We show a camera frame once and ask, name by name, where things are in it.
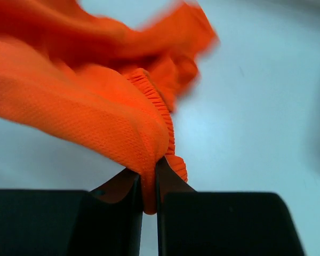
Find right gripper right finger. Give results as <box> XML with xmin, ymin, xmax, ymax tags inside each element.
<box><xmin>155</xmin><ymin>158</ymin><xmax>305</xmax><ymax>255</ymax></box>

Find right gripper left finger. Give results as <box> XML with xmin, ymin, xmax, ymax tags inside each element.
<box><xmin>0</xmin><ymin>169</ymin><xmax>143</xmax><ymax>255</ymax></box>

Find orange shorts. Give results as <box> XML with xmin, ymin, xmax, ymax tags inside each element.
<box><xmin>0</xmin><ymin>1</ymin><xmax>219</xmax><ymax>214</ymax></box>

